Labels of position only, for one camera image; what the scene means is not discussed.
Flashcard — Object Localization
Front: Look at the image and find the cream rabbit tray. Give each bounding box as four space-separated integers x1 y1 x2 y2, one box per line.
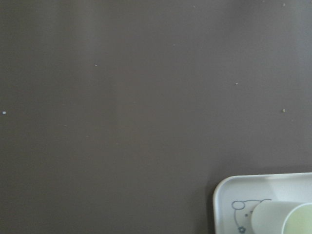
213 173 312 234

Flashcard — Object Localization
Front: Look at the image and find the cream cup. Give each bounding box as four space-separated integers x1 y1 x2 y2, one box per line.
251 201 312 234

